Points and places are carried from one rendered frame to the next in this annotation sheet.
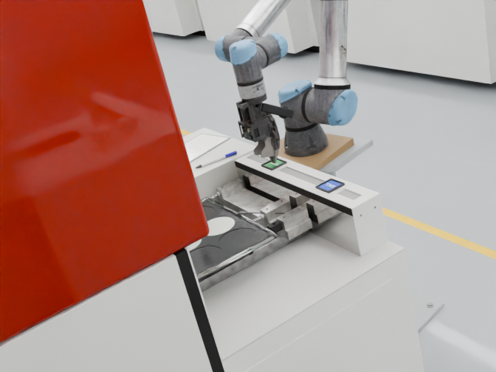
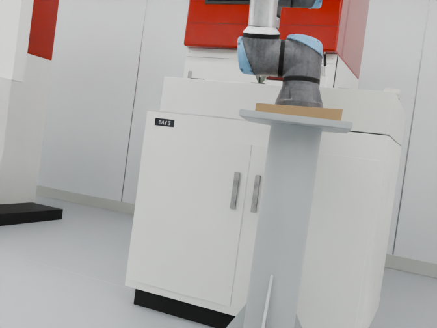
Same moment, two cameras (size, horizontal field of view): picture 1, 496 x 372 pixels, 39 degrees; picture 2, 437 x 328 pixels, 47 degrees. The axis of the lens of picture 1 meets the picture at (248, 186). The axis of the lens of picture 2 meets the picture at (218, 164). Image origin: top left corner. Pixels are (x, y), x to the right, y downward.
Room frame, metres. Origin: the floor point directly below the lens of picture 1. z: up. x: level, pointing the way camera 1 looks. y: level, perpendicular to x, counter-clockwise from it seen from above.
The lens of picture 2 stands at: (3.31, -1.40, 0.70)
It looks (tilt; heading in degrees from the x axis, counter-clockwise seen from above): 2 degrees down; 141
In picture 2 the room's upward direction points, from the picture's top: 8 degrees clockwise
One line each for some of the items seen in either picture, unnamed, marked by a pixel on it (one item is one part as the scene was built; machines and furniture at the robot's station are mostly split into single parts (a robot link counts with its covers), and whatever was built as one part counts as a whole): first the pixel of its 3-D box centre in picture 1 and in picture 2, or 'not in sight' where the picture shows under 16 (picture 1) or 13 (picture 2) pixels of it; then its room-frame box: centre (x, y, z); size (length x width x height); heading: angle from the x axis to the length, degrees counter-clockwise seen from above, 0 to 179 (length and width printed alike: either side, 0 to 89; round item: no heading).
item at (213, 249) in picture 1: (183, 243); not in sight; (1.66, 0.21, 0.90); 0.34 x 0.34 x 0.01; 27
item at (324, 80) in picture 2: not in sight; (324, 81); (1.93, 0.22, 1.03); 0.06 x 0.04 x 0.13; 117
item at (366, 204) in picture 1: (305, 196); (227, 101); (1.77, -0.15, 0.89); 0.55 x 0.09 x 0.14; 27
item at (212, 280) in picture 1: (230, 268); not in sight; (1.59, 0.10, 0.84); 0.50 x 0.02 x 0.03; 117
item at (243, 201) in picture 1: (262, 210); not in sight; (1.80, -0.02, 0.87); 0.36 x 0.08 x 0.03; 27
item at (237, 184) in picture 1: (230, 187); not in sight; (1.95, 0.05, 0.89); 0.08 x 0.03 x 0.03; 117
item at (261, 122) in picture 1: (256, 116); not in sight; (1.87, -0.07, 1.12); 0.09 x 0.08 x 0.12; 117
